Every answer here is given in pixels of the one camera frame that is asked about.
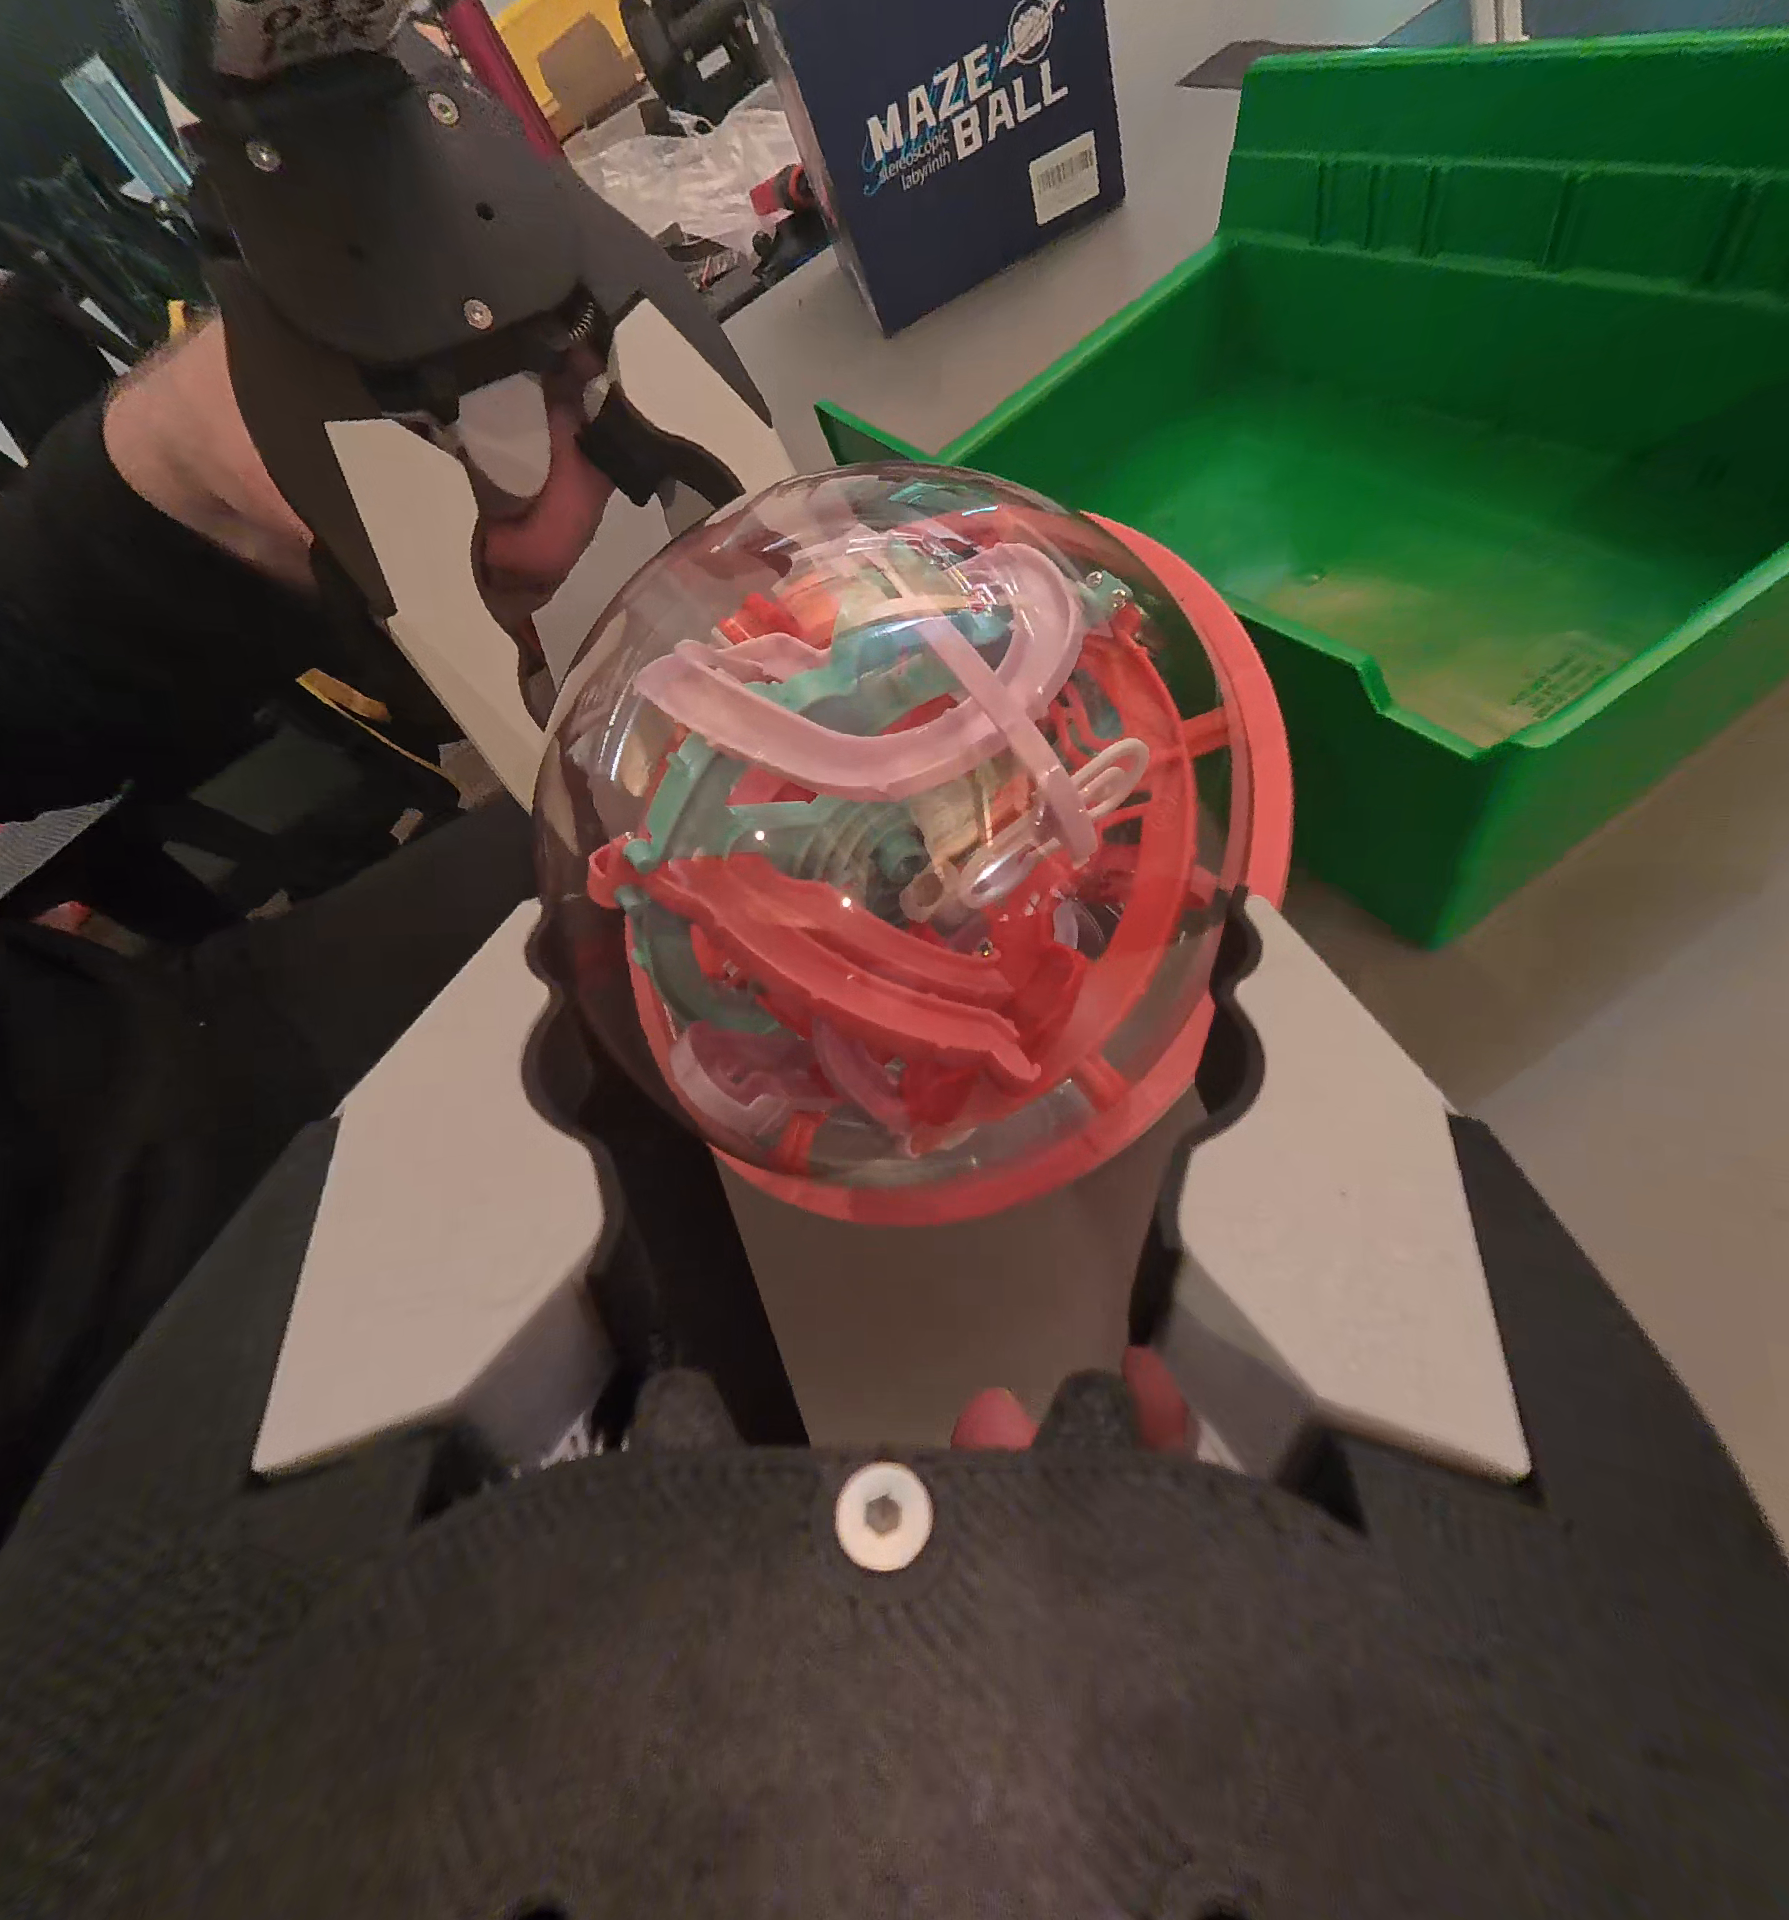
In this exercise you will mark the black bag yellow tag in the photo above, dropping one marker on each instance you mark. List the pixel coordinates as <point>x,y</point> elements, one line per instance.
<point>343,839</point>

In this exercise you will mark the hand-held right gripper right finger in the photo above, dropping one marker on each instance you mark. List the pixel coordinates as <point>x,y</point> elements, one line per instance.
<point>1344,1232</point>

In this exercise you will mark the orange reflective safety vest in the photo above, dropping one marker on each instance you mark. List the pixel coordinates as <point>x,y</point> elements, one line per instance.
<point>27,870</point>

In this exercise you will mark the clear red maze ball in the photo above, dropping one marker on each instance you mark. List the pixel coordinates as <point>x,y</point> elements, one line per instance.
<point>895,839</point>

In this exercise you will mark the yellow cardboard box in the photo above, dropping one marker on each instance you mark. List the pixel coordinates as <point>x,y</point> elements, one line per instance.
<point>572,54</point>

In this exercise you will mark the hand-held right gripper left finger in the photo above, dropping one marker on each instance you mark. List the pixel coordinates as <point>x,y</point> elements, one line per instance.
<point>428,1232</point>

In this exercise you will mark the clear plastic bag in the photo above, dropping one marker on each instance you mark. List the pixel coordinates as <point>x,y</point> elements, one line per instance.
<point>685,165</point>

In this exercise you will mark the blue cardboard box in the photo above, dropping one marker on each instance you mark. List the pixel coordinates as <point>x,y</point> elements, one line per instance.
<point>967,179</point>

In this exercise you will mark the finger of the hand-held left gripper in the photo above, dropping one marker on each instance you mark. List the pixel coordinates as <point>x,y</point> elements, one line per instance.
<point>653,447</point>
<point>513,435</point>

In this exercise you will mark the green plastic bin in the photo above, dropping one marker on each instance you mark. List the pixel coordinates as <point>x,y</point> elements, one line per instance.
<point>1437,524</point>

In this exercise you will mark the person's right hand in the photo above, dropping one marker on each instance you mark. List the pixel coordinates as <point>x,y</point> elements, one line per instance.
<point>996,1423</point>

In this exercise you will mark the person's left hand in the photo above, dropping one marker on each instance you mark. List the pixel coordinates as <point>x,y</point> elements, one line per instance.
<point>212,435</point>

